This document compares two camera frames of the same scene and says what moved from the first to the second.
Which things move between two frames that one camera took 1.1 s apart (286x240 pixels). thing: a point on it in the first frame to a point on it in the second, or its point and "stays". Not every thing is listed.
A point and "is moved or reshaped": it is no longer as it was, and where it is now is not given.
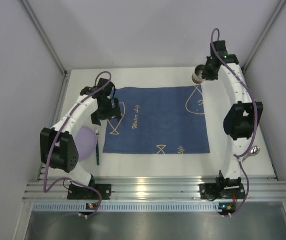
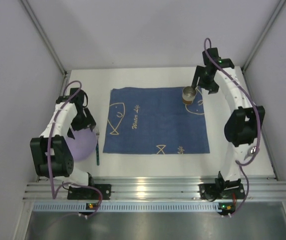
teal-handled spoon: (254, 151) stays
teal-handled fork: (97, 131) stays
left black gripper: (107, 115) to (87, 122)
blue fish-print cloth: (168, 119) stays
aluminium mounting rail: (158, 188) stays
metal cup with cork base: (196, 76) is moved or reshaped
